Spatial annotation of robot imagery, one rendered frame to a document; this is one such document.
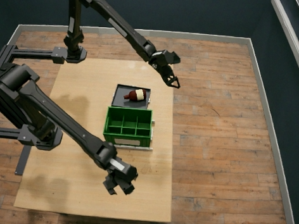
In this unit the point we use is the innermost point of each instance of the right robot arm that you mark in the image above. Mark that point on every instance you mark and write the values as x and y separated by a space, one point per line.
45 117

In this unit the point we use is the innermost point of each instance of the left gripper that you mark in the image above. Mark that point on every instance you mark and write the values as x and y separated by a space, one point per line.
165 77

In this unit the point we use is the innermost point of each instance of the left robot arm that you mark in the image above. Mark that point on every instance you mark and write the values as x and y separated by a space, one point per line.
147 53

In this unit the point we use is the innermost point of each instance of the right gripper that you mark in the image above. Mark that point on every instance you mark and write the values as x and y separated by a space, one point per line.
109 185

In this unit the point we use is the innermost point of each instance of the dark brown bottle with cream label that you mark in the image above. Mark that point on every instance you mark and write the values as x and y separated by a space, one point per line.
136 95

